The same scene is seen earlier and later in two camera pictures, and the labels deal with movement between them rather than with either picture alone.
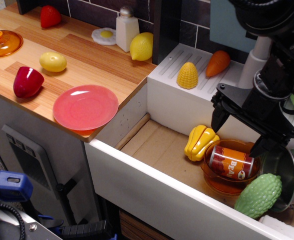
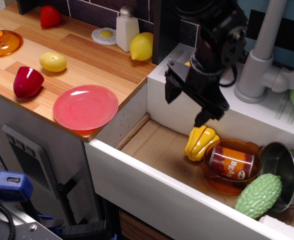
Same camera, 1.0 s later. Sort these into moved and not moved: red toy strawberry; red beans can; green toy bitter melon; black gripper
Moved: black gripper
Not moved: red beans can; green toy bitter melon; red toy strawberry
